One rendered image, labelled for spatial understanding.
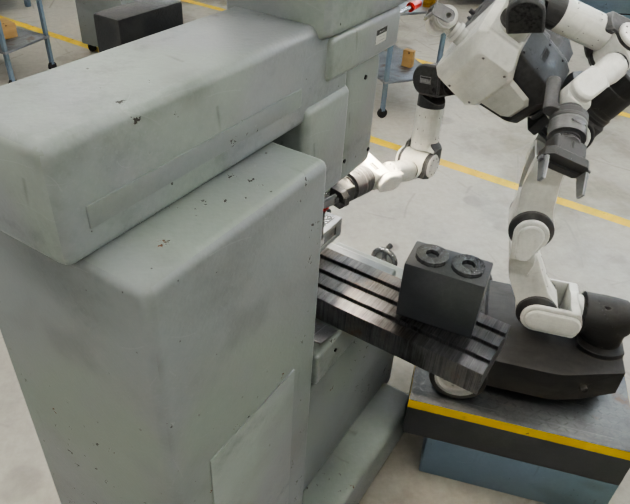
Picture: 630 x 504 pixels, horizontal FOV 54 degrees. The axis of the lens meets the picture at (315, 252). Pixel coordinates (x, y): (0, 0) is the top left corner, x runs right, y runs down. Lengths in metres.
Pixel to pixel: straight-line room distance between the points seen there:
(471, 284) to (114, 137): 1.05
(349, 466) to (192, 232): 1.50
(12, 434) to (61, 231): 1.99
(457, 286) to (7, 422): 1.95
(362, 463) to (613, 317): 1.02
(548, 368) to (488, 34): 1.16
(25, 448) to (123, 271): 1.91
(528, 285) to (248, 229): 1.42
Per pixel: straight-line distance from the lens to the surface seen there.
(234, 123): 1.14
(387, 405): 2.54
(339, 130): 1.48
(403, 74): 5.24
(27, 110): 0.97
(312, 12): 1.30
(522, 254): 2.15
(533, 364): 2.33
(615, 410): 2.55
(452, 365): 1.73
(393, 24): 1.60
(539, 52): 1.90
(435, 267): 1.70
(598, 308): 2.37
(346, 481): 2.32
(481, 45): 1.81
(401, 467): 2.63
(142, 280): 0.93
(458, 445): 2.47
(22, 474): 2.73
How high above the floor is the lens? 2.14
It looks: 37 degrees down
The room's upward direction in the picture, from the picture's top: 4 degrees clockwise
